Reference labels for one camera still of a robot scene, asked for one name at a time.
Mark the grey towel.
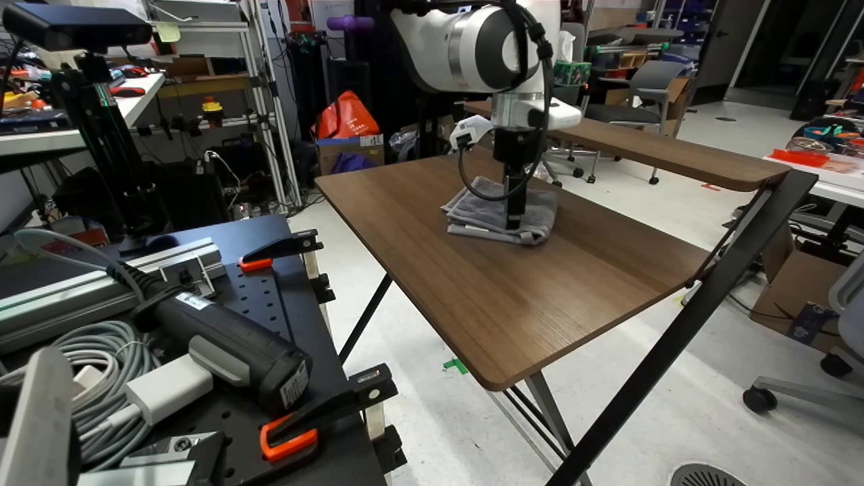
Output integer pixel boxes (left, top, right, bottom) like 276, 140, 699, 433
443, 177, 559, 247

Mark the white metal shelving rack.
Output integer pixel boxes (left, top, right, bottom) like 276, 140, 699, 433
145, 0, 301, 211

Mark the grey chair base right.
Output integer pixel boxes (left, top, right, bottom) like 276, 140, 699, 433
743, 254, 864, 420

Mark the white power adapter block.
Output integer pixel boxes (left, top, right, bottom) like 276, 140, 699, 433
127, 355, 212, 427

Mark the black perforated mounting table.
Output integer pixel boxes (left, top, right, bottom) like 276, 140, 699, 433
0, 215, 411, 486

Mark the brown wooden desk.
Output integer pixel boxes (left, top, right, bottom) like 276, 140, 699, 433
313, 153, 713, 394

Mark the grey office chair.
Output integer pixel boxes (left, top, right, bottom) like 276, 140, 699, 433
547, 58, 699, 190

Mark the cardboard box with blue label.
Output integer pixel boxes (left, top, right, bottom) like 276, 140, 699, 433
315, 136, 385, 174

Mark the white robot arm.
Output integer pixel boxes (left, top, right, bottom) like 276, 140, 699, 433
385, 0, 583, 229

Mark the black handheld controller device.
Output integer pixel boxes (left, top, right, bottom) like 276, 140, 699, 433
137, 290, 313, 417

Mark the orange bag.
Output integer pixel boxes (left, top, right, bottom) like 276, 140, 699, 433
313, 90, 380, 139

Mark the grey coiled cable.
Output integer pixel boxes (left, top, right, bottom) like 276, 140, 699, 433
0, 319, 164, 470

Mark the cardboard box on floor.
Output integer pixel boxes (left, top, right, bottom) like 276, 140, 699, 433
751, 251, 843, 336

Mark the orange tipped black clamp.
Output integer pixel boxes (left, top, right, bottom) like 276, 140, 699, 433
238, 229, 320, 277

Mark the white left workbench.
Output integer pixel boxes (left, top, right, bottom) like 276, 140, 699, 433
0, 69, 170, 159

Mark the brown raised desk shelf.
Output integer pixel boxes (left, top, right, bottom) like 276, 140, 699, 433
552, 119, 787, 193

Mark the round floor drain grate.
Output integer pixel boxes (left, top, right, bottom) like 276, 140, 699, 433
670, 466, 744, 486

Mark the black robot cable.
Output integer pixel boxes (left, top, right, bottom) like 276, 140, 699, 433
452, 0, 556, 205

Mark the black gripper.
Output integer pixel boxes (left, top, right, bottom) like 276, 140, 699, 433
494, 127, 543, 229

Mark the orange handled bar clamp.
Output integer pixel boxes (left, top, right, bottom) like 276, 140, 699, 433
255, 363, 400, 468

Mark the white side table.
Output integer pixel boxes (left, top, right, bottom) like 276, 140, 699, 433
766, 113, 864, 209

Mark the silver aluminium extrusion rail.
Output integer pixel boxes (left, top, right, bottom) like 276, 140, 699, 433
0, 239, 224, 355

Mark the black camera on tripod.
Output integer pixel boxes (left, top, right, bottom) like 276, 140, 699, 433
2, 0, 166, 235

